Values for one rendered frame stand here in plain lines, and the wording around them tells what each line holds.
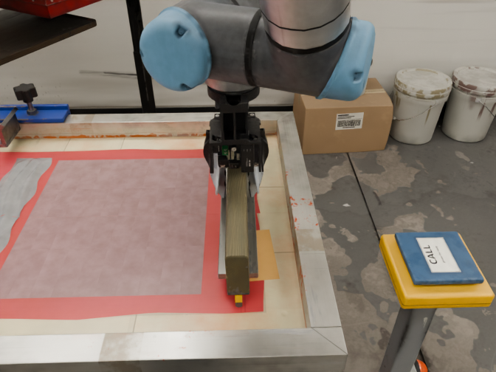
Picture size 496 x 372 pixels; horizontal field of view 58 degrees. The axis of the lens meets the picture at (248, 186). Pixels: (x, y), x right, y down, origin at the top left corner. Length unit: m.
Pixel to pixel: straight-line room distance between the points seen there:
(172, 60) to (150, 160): 0.49
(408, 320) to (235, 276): 0.34
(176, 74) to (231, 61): 0.06
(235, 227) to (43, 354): 0.27
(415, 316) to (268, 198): 0.31
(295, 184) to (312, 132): 1.80
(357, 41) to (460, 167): 2.40
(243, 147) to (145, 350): 0.28
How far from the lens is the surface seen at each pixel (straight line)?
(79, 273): 0.72
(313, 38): 0.39
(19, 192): 0.91
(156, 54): 0.46
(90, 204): 0.84
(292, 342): 0.56
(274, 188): 0.82
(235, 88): 0.58
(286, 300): 0.65
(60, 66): 2.98
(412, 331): 0.84
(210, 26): 0.45
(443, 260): 0.73
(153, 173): 0.88
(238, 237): 0.59
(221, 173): 0.72
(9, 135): 1.02
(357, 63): 0.41
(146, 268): 0.70
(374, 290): 1.95
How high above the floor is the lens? 1.46
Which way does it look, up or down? 38 degrees down
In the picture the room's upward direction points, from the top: straight up
